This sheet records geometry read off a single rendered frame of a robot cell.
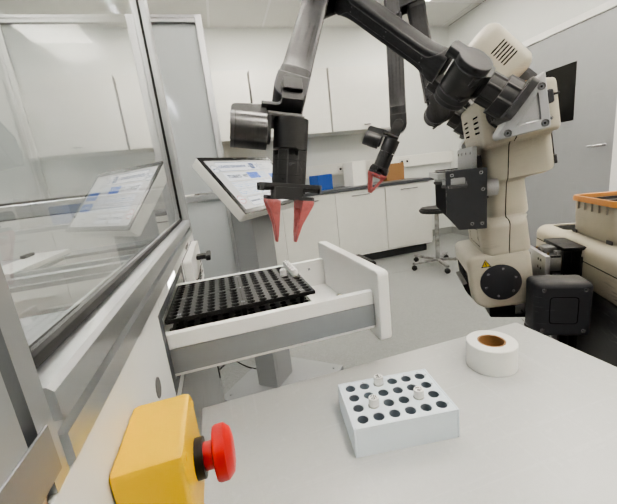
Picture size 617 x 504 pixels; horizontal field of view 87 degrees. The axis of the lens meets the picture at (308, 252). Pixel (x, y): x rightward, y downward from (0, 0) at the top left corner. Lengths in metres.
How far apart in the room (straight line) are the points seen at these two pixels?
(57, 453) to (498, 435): 0.42
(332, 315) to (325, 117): 3.72
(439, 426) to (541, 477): 0.10
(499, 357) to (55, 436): 0.50
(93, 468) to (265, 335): 0.28
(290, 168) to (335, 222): 3.21
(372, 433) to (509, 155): 0.82
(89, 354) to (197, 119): 2.07
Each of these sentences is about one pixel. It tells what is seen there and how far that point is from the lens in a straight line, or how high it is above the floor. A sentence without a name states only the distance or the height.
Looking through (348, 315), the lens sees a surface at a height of 0.86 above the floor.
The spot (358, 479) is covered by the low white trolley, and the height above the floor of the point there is 0.76.
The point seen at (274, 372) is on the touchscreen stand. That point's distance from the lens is 1.77.
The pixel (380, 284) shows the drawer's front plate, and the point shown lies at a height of 0.91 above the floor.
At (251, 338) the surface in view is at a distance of 0.48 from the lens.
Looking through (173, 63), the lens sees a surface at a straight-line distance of 2.34.
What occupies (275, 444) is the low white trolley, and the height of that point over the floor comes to 0.76.
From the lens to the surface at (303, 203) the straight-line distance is 0.54.
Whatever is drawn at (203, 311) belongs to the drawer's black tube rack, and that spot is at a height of 0.90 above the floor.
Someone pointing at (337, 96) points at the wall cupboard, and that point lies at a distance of 4.22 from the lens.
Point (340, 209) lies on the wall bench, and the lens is 3.75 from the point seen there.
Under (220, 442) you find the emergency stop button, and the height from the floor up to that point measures 0.89.
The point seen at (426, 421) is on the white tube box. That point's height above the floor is 0.79.
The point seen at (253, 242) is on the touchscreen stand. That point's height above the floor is 0.81.
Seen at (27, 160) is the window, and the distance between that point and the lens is 0.28.
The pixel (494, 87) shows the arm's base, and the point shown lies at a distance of 0.87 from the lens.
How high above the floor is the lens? 1.07
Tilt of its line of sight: 13 degrees down
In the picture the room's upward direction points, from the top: 7 degrees counter-clockwise
